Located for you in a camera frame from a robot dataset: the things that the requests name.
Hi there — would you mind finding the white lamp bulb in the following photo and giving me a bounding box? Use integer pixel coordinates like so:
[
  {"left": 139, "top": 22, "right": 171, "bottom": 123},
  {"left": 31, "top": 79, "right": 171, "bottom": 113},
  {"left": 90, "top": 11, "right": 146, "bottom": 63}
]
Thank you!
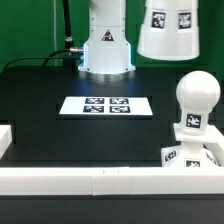
[{"left": 176, "top": 71, "right": 221, "bottom": 135}]

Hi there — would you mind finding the white marker plate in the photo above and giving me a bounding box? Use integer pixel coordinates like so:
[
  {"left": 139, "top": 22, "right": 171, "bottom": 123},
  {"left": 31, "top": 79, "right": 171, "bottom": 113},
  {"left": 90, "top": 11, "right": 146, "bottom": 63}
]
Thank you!
[{"left": 59, "top": 96, "right": 153, "bottom": 116}]

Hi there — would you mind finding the black hose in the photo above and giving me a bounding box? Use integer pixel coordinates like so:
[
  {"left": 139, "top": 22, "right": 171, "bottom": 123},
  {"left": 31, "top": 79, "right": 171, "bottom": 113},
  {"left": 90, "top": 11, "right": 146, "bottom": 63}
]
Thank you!
[{"left": 62, "top": 0, "right": 74, "bottom": 51}]

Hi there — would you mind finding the white fence rail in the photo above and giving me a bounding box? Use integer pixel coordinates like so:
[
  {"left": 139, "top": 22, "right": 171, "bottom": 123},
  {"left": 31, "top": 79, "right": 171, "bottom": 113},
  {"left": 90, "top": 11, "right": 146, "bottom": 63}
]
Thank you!
[
  {"left": 0, "top": 125, "right": 12, "bottom": 159},
  {"left": 205, "top": 125, "right": 224, "bottom": 167},
  {"left": 0, "top": 167, "right": 224, "bottom": 196}
]

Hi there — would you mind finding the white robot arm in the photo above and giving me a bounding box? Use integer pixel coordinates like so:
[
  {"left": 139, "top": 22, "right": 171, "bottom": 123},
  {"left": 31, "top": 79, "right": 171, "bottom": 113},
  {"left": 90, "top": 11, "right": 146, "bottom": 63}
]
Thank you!
[{"left": 78, "top": 0, "right": 135, "bottom": 74}]

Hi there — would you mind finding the white right fence rail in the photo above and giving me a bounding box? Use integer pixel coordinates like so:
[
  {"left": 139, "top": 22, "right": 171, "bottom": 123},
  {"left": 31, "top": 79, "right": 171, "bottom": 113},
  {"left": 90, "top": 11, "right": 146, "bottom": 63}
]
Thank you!
[{"left": 205, "top": 125, "right": 224, "bottom": 167}]

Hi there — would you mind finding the white lamp shade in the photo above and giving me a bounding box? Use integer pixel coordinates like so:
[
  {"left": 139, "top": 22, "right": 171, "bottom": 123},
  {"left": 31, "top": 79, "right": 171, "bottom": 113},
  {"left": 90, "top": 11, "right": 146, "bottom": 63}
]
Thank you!
[{"left": 137, "top": 0, "right": 199, "bottom": 61}]

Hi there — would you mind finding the white front fence rail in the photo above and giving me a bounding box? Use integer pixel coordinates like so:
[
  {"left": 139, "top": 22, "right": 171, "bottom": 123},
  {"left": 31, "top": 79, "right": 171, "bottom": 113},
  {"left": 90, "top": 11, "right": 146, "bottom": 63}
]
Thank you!
[{"left": 0, "top": 167, "right": 224, "bottom": 196}]

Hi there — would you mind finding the white lamp base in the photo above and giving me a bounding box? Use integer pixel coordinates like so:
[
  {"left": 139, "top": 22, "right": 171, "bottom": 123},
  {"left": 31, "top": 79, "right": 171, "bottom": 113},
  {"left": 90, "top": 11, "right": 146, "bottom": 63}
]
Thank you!
[{"left": 161, "top": 123, "right": 220, "bottom": 169}]

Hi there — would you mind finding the white left fence rail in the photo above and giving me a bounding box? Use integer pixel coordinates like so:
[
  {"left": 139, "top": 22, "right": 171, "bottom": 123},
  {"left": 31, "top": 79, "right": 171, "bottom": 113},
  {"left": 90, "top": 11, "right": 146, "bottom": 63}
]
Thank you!
[{"left": 0, "top": 125, "right": 12, "bottom": 159}]

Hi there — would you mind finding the black cable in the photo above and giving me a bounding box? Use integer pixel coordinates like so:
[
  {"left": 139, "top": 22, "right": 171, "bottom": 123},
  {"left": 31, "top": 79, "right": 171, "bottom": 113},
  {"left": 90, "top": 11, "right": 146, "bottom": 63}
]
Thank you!
[{"left": 1, "top": 48, "right": 84, "bottom": 73}]

